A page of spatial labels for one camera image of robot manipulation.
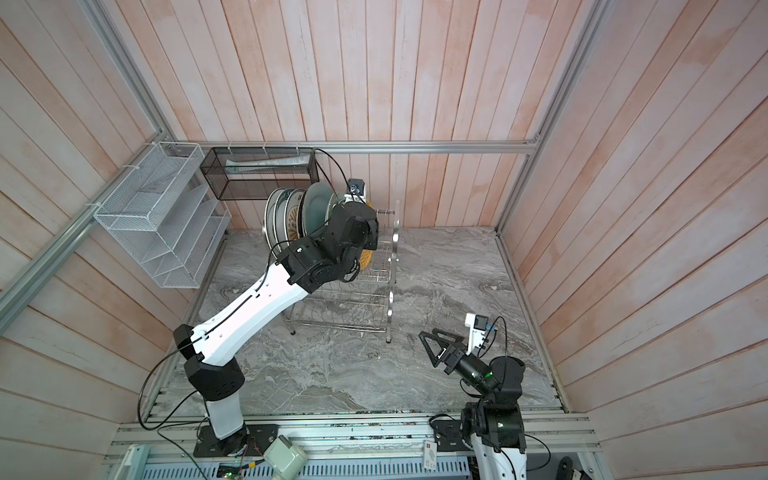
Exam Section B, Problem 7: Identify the white green box device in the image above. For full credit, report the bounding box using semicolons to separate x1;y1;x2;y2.
263;435;308;480

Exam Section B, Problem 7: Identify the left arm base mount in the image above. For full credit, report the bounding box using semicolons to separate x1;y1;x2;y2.
193;424;279;458

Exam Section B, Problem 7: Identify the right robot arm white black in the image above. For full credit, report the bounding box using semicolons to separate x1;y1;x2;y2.
419;329;527;479

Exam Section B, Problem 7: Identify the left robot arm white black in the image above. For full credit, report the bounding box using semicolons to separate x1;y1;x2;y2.
174;201;379;441

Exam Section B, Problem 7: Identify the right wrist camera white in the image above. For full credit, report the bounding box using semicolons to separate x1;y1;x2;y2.
464;313;497;357

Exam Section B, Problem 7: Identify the black mesh wall basket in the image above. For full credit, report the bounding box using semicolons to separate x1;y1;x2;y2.
200;146;319;201

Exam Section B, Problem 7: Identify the white wire mesh shelf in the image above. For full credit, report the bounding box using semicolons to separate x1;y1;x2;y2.
95;142;231;289

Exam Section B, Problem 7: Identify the grey green plain plate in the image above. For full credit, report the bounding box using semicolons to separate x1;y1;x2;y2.
300;182;335;236

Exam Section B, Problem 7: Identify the large orange sunburst plate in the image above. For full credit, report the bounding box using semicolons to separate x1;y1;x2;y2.
283;189;305;241

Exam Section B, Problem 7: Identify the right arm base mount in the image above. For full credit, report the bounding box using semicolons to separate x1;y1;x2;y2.
429;416;474;452

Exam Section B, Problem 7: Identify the stainless steel dish rack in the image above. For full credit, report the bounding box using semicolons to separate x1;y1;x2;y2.
282;202;402;343

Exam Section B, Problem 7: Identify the white plate green text rim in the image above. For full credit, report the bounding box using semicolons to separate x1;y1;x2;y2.
274;188;295;254

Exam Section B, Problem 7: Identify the white plate cloud line pattern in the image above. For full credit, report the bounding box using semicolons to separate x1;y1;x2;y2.
262;188;282;249

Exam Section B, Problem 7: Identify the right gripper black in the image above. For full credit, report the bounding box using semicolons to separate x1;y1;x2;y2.
423;327;493;402

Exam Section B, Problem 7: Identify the yellow woven round trivet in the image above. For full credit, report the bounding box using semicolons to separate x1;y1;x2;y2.
360;209;379;270

